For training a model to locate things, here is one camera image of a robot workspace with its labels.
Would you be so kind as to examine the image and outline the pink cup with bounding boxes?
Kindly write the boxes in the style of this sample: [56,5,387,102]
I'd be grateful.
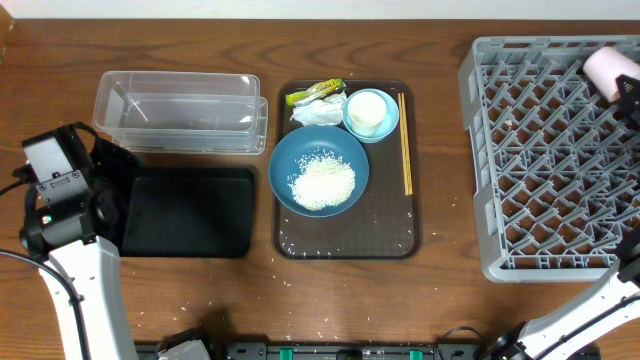
[583,47,639,102]

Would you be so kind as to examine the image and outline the light blue saucer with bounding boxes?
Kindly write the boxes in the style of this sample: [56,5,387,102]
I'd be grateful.
[343,88,399,143]

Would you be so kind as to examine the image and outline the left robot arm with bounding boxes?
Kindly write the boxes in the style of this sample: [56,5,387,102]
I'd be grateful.
[14,122,141,359]

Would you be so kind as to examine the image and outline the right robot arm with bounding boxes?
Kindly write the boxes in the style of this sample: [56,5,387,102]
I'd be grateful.
[468,70,639,359]

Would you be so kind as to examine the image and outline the grey dishwasher rack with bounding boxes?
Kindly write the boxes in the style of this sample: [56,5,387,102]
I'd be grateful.
[458,35,639,283]

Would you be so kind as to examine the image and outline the left wooden chopstick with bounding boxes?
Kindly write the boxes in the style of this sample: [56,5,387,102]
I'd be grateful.
[397,92,411,197]

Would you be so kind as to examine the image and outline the wooden chopstick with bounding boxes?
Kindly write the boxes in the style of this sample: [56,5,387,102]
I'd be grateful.
[400,92,414,197]
[397,92,411,197]

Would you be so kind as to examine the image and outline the right wooden chopstick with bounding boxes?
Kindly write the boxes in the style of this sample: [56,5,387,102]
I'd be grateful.
[400,92,414,197]

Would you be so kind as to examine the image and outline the dark brown serving tray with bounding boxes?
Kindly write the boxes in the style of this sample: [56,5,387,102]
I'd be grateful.
[272,80,422,260]

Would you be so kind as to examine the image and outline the green yellow snack wrapper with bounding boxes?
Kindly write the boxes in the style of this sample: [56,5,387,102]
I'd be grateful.
[285,78,346,107]

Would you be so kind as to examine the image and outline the crumpled white tissue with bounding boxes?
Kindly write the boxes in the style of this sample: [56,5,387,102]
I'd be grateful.
[290,92,347,126]

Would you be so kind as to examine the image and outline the pile of white rice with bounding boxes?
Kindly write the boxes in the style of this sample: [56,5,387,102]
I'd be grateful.
[288,150,356,211]

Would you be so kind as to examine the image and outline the dark blue plate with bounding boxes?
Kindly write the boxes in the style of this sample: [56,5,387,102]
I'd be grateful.
[269,125,369,218]

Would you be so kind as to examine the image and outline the clear plastic bin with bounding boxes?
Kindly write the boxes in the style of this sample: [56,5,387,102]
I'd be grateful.
[93,71,268,155]

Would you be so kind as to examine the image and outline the black plastic bin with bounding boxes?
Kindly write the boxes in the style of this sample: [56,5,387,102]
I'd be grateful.
[120,167,255,258]

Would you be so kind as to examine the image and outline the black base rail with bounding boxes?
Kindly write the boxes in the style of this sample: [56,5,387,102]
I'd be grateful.
[135,329,480,360]

